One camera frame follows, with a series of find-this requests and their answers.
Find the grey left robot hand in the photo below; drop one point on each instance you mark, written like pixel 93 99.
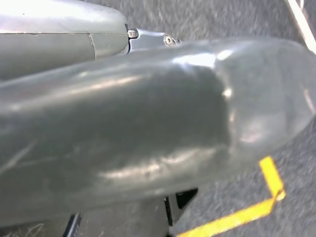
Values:
pixel 123 114

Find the steel workbench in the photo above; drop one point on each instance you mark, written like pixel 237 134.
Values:
pixel 303 26

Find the black robot foot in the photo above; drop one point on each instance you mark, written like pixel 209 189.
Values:
pixel 182 199

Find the yellow floor tape marking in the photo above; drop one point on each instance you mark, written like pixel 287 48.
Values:
pixel 271 173

